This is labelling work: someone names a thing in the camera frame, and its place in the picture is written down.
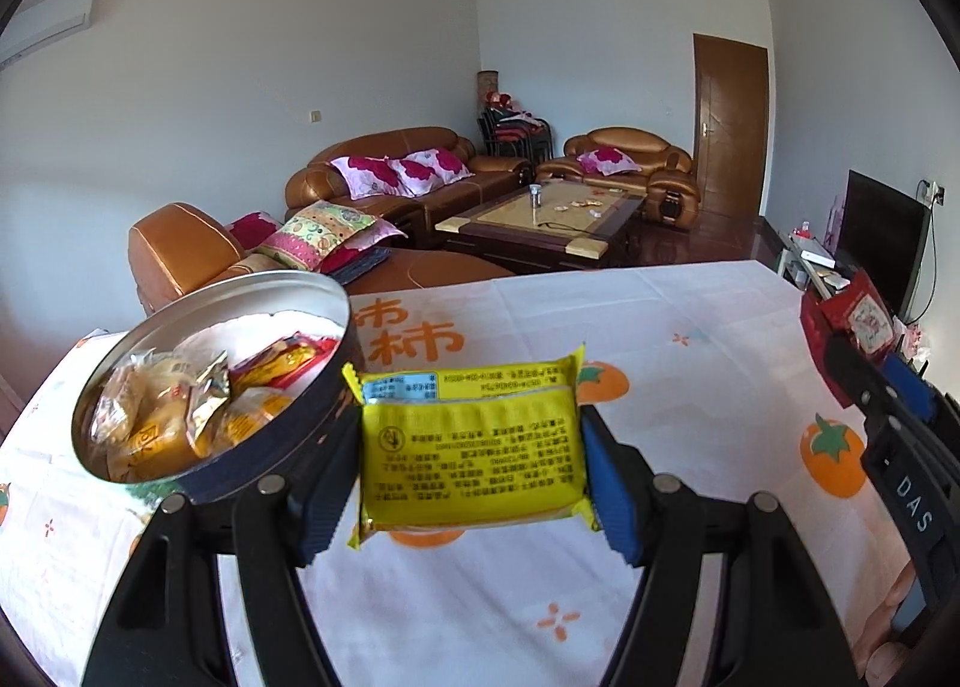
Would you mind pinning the white printed tablecloth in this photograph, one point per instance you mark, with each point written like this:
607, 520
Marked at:
712, 394

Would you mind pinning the person's right hand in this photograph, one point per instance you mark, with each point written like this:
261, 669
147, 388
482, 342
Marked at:
889, 627

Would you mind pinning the brown leather three-seat sofa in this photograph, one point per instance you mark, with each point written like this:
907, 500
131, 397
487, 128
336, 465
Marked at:
390, 139

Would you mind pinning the folded red and blue blanket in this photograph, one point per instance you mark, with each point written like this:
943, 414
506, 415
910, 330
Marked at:
360, 263

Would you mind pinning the brown wooden door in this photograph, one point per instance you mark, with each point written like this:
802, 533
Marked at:
731, 124

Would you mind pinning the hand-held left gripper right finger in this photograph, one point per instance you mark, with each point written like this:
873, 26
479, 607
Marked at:
611, 492

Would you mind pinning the black television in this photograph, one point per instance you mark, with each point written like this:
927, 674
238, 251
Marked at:
881, 237

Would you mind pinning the dark wooden coffee table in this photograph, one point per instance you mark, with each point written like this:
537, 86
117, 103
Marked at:
555, 211

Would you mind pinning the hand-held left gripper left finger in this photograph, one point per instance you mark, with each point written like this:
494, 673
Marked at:
330, 499

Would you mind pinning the brown leather chaise sofa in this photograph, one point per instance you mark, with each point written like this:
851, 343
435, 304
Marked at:
176, 244

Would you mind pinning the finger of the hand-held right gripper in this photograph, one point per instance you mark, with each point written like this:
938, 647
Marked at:
911, 383
851, 368

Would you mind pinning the brown leather armchair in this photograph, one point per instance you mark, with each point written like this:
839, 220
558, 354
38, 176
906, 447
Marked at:
675, 188

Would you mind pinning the clear packet brown cake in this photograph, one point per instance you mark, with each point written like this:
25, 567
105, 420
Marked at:
131, 387

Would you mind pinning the white television stand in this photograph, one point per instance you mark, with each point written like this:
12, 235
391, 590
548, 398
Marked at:
814, 256

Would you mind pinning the white paper tin liner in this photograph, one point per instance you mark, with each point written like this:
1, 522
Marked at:
255, 319

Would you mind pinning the round metal tin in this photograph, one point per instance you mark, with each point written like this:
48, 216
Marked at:
225, 481

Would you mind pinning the small red snack packet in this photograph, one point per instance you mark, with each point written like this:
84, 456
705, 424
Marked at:
862, 316

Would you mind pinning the pink floral pillow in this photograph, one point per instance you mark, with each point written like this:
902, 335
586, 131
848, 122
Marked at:
367, 175
435, 167
607, 160

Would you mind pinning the tall brown cylinder lamp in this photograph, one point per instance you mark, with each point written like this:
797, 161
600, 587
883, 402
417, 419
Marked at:
486, 83

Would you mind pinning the dark red pillow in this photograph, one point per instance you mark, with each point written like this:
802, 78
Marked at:
251, 228

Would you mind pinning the orange and red snack packet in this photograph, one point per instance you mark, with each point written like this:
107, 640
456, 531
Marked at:
281, 361

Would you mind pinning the white air conditioner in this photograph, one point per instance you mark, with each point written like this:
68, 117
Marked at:
52, 19

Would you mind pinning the red doll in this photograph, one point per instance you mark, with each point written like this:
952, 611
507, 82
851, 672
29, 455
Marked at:
501, 99

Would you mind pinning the yellow snack packet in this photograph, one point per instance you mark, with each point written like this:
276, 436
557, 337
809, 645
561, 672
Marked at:
472, 454

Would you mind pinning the colourful patchwork cushion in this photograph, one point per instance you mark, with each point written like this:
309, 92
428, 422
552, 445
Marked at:
322, 229

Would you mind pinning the cream and gold snack packet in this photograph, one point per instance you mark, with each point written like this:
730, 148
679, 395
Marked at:
202, 387

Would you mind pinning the stacked dark chairs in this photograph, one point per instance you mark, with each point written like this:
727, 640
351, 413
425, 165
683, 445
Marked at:
517, 136

